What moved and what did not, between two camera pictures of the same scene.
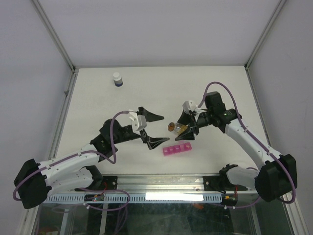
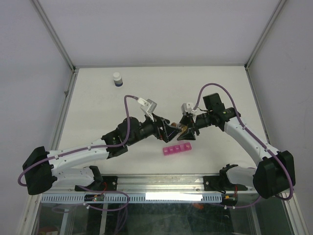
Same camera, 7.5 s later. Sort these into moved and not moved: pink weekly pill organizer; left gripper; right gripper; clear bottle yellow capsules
Moved: left gripper
Not moved: pink weekly pill organizer; clear bottle yellow capsules; right gripper
